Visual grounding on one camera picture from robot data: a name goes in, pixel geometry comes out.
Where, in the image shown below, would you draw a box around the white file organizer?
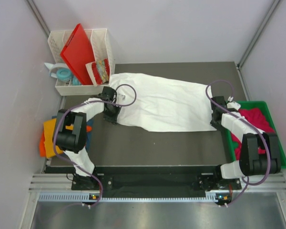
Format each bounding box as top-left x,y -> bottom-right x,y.
48,29 -> 115,96

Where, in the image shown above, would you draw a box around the green plastic bin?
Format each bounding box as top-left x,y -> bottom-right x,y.
223,101 -> 286,169

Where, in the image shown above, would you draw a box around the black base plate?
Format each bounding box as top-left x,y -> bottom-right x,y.
45,164 -> 243,191

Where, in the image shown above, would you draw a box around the white cable duct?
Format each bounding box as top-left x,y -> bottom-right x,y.
38,192 -> 231,203

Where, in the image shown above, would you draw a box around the light blue headphones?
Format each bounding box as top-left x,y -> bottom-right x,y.
44,62 -> 81,86

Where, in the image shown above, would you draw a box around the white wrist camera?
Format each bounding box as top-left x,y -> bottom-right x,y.
227,96 -> 241,112
117,94 -> 125,101

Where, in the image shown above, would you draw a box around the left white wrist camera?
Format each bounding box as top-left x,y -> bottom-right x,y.
117,94 -> 125,101

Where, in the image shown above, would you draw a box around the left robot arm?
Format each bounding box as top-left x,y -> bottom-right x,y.
53,87 -> 121,189

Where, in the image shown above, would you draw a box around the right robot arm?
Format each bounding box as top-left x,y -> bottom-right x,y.
210,96 -> 281,189

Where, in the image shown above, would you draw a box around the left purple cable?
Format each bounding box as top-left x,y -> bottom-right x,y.
52,83 -> 137,206

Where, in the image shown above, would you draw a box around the purple cable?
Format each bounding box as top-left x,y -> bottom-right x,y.
52,83 -> 137,206
205,80 -> 270,186

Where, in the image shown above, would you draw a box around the red plastic folder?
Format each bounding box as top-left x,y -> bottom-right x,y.
60,23 -> 95,85

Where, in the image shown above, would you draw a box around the pink t shirt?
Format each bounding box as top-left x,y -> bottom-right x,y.
231,108 -> 276,160

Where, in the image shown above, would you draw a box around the aluminium frame rail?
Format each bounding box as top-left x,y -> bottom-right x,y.
236,0 -> 282,70

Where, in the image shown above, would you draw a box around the white t shirt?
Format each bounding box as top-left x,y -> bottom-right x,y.
109,73 -> 215,132

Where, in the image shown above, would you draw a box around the red patterned booklet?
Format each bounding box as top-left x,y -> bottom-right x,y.
85,58 -> 110,86

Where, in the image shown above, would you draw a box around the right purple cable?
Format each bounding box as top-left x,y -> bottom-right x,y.
205,80 -> 270,186

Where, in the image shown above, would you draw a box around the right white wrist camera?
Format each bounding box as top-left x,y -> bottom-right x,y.
227,96 -> 241,112

